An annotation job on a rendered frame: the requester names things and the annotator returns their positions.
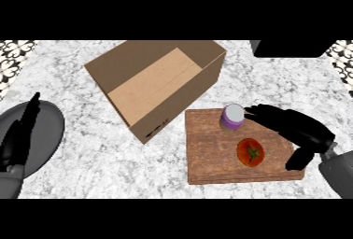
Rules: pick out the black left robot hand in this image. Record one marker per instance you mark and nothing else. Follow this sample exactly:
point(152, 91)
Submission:
point(20, 133)

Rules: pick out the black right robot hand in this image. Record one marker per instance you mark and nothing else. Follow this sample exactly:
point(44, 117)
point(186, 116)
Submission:
point(294, 127)

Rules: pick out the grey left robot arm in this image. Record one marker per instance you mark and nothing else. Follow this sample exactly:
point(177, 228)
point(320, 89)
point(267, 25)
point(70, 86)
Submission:
point(10, 182)

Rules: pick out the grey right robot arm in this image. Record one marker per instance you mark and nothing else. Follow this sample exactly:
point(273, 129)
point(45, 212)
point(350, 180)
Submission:
point(338, 174)

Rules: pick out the red tomato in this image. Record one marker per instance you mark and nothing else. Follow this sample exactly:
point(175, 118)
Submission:
point(249, 152)

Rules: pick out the brown wooden cutting board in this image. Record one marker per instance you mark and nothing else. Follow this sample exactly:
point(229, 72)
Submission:
point(215, 161)

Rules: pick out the brown cardboard box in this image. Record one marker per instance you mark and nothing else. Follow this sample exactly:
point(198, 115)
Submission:
point(150, 84)

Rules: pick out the grey round plate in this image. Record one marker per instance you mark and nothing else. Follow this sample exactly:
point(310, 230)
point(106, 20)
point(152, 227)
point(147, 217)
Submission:
point(42, 133)

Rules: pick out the purple can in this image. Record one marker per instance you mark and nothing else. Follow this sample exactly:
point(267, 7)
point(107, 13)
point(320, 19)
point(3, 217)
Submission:
point(231, 118)

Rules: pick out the black appliance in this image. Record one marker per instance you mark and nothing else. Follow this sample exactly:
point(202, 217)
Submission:
point(286, 48)

